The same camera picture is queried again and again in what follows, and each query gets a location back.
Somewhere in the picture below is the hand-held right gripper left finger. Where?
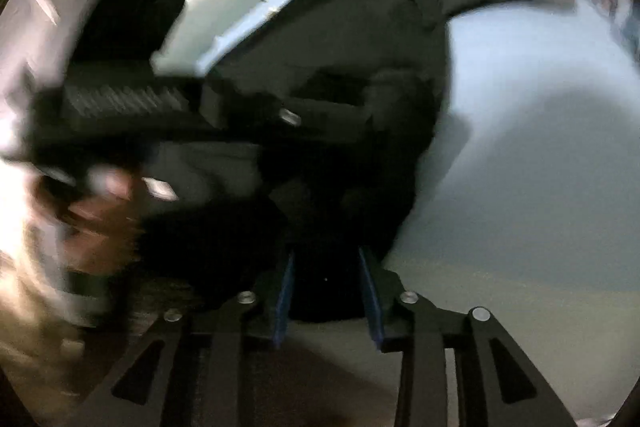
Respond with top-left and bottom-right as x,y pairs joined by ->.
65,252 -> 296,427

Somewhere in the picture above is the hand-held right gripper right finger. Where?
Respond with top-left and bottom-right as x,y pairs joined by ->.
357,247 -> 581,427

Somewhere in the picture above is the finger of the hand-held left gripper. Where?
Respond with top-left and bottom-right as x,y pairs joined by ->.
200,79 -> 381,148

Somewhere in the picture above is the black garment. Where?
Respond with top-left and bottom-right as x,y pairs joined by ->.
140,0 -> 521,323

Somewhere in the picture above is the person's left forearm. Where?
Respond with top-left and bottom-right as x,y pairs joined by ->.
0,227 -> 131,413

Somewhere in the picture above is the person's left hand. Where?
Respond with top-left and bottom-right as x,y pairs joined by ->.
25,169 -> 181,288

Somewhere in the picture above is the blue sofa mat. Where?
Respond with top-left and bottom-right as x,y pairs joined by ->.
200,0 -> 640,288

